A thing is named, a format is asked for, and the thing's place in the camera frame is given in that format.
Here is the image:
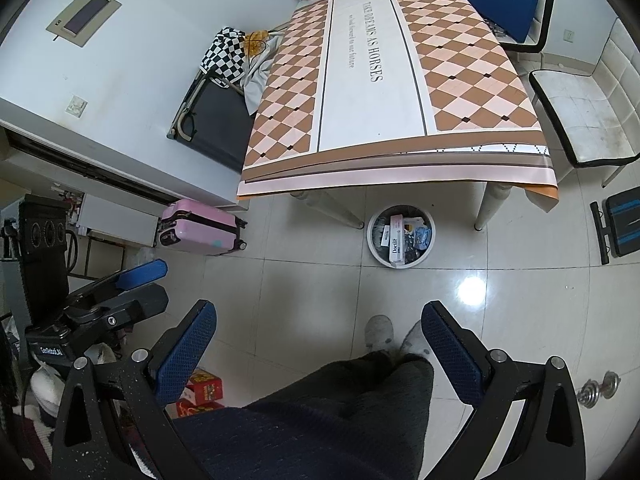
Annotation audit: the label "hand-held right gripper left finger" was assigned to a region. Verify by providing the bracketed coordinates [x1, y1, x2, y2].
[50, 300, 218, 480]

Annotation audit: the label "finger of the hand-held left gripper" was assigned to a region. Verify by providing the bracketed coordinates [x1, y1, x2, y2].
[67, 259, 168, 311]
[97, 283, 171, 331]

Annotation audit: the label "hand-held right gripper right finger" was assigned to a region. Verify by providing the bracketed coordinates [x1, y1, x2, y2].
[420, 301, 587, 480]

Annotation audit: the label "white round trash bin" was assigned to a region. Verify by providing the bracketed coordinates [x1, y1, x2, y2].
[366, 205, 437, 268]

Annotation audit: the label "grey slipper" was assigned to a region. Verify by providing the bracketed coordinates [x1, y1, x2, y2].
[400, 321, 431, 358]
[365, 315, 396, 353]

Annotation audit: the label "red printed box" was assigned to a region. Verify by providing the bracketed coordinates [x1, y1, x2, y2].
[186, 367, 224, 406]
[175, 400, 221, 418]

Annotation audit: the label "white shoe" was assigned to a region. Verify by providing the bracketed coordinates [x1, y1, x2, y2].
[30, 365, 66, 428]

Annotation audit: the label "white low cabinet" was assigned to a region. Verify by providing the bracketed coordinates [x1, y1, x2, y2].
[80, 195, 158, 247]

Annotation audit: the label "person's dark trousers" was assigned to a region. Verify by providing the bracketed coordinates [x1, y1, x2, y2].
[245, 350, 435, 480]

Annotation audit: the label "pink suitcase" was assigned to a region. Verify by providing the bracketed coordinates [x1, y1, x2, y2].
[159, 198, 248, 257]

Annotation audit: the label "black speaker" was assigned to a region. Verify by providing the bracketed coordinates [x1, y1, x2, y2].
[15, 194, 71, 326]

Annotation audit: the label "pink white long box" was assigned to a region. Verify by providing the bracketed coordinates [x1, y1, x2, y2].
[387, 214, 407, 263]

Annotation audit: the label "person's navy sweater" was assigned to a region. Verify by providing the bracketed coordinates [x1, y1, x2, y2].
[170, 405, 421, 480]

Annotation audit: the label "metal dumbbell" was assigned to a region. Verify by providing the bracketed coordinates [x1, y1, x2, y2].
[576, 371, 621, 408]

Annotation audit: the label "dark folding bed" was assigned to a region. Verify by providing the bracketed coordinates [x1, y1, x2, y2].
[167, 72, 256, 173]

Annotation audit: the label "black blue step machine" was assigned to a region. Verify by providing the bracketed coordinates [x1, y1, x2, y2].
[590, 190, 640, 266]

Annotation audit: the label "black white checkered cloth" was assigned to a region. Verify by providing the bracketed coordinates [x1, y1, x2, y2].
[200, 26, 247, 86]

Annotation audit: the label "brown pink checkered tablecloth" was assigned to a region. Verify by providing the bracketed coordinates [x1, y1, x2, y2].
[236, 0, 559, 213]

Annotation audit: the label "beige wall electrical panel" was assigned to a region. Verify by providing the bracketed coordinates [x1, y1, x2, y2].
[46, 0, 122, 48]

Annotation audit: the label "white chair black frame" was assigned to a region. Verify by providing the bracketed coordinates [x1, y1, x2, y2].
[482, 0, 558, 53]
[528, 17, 640, 188]

